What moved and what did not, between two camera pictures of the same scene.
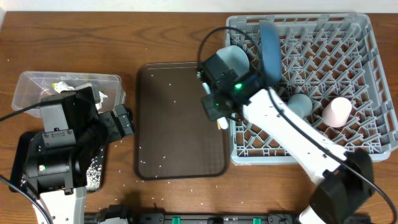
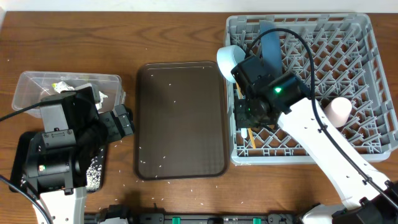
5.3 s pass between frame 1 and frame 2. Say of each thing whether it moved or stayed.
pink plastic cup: stayed
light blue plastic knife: moved
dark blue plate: stayed
